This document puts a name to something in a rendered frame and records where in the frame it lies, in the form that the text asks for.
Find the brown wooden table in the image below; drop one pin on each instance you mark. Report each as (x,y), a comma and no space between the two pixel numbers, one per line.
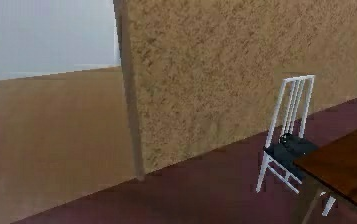
(342,163)

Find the white chair with dark seat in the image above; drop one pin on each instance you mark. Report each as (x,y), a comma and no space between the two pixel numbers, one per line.
(275,115)

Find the small black round object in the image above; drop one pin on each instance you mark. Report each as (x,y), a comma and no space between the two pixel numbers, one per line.
(287,138)

